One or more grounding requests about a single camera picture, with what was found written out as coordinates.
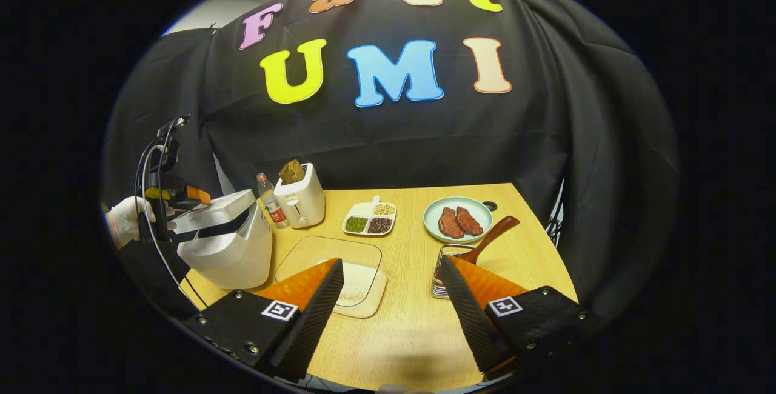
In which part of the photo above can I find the clear chopstick holder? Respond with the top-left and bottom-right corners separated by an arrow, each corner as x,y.
431,244 -> 477,299

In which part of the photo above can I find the clear plastic bottle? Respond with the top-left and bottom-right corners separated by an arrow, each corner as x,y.
255,172 -> 290,229

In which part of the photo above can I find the pale green plate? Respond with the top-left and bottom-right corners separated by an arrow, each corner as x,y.
423,196 -> 493,244

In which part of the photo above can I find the brown wooden spoon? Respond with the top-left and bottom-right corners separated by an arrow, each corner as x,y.
455,216 -> 521,264

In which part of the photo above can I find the red meat piece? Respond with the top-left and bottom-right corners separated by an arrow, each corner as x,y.
438,207 -> 465,239
455,206 -> 484,236

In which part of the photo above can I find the clear glass rice tray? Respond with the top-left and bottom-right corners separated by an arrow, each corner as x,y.
275,236 -> 387,319

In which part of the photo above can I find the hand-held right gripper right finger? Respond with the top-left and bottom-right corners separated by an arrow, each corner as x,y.
438,255 -> 607,382

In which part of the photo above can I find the white toaster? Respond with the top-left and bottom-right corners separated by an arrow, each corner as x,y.
274,163 -> 326,229

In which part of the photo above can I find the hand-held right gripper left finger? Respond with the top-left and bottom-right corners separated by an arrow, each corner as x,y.
182,258 -> 345,384

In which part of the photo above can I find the white rice cooker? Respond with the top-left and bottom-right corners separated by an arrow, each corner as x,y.
176,189 -> 273,290

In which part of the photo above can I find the black backdrop cloth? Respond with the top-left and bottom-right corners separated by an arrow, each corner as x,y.
103,0 -> 680,322

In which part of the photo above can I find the white divided bean dish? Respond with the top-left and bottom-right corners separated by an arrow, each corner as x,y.
342,196 -> 398,236

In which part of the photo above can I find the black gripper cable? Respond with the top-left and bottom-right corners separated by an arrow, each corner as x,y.
133,116 -> 207,310

